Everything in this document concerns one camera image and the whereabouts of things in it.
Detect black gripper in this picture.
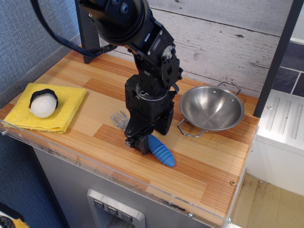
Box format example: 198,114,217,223
124,75,177,155

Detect blue handled metal fork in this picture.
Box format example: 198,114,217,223
111,111,175,167

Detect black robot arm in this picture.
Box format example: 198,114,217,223
80,0,182,154

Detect silver dispenser button panel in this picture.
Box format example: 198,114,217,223
87,189,146,228

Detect clear acrylic table guard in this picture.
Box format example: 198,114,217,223
0,116,258,228

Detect white and black plush ball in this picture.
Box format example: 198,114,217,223
29,88,58,118

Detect yellow folded cloth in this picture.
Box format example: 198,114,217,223
4,83,86,133

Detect white ribbed cabinet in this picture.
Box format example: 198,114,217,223
246,90,304,195

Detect yellow object at corner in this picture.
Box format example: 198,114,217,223
0,215,29,228

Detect stainless steel bowl with handles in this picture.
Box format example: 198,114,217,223
178,81,245,138

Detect black braided cable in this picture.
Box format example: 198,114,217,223
30,0,118,57

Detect dark left vertical post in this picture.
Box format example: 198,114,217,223
75,0,100,50

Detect dark vertical post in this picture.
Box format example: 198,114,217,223
75,0,100,50
253,0,304,118

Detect dark right vertical post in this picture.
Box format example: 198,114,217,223
253,0,304,118

